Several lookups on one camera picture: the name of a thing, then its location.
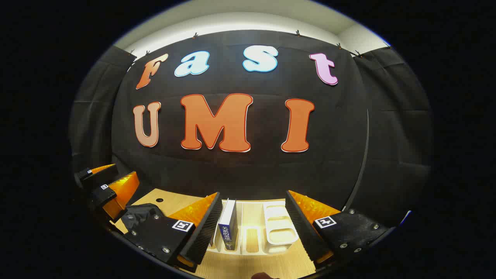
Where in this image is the black backdrop cloth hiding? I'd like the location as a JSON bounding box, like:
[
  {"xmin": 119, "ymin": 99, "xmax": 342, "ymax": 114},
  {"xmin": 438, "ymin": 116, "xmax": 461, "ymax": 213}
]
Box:
[{"xmin": 70, "ymin": 30, "xmax": 432, "ymax": 225}]

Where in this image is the white bookshelf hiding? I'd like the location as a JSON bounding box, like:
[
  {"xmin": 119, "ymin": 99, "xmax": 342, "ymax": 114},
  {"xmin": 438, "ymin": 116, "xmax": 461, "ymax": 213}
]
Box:
[{"xmin": 207, "ymin": 198, "xmax": 300, "ymax": 255}]

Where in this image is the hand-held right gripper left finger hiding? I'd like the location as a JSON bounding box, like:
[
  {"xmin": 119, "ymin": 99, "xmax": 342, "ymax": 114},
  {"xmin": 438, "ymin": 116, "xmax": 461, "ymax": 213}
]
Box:
[{"xmin": 123, "ymin": 191, "xmax": 224, "ymax": 272}]

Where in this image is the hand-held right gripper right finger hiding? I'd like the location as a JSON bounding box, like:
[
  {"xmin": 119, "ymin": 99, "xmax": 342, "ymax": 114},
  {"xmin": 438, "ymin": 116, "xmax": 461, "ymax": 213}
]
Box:
[{"xmin": 285, "ymin": 190, "xmax": 390, "ymax": 270}]

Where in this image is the blue cover book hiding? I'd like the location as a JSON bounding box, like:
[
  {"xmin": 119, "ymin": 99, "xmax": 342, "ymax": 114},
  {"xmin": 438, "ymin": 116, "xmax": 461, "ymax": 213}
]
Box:
[{"xmin": 218, "ymin": 198, "xmax": 238, "ymax": 251}]

